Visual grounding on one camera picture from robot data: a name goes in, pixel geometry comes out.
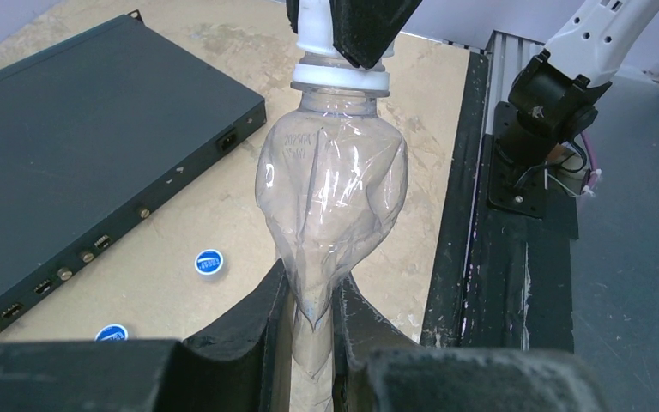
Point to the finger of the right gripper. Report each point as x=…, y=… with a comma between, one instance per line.
x=364, y=29
x=292, y=9

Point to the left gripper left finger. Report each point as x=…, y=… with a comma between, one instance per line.
x=237, y=363

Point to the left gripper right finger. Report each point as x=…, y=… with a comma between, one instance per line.
x=378, y=368

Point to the clear plastic bottle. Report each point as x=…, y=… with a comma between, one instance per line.
x=331, y=180

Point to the blue white bottle cap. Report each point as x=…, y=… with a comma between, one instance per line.
x=209, y=264
x=315, y=33
x=112, y=332

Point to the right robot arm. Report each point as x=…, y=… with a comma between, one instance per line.
x=552, y=100

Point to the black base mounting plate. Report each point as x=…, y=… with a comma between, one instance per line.
x=501, y=275

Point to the black flat electronics box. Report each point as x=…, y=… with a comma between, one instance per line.
x=96, y=133

